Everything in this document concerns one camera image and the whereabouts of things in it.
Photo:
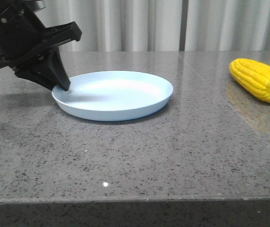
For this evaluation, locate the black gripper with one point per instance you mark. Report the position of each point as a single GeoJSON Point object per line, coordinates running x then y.
{"type": "Point", "coordinates": [23, 36]}

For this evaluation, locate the yellow toy corn cob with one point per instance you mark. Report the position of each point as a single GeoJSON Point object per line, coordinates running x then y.
{"type": "Point", "coordinates": [252, 75]}

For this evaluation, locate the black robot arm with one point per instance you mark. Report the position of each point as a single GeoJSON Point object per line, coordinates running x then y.
{"type": "Point", "coordinates": [34, 5]}

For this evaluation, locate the light blue round plate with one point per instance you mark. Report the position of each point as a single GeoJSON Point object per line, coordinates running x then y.
{"type": "Point", "coordinates": [114, 95]}

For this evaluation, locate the white pleated curtain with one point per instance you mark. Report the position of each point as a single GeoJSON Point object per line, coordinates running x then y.
{"type": "Point", "coordinates": [163, 25]}

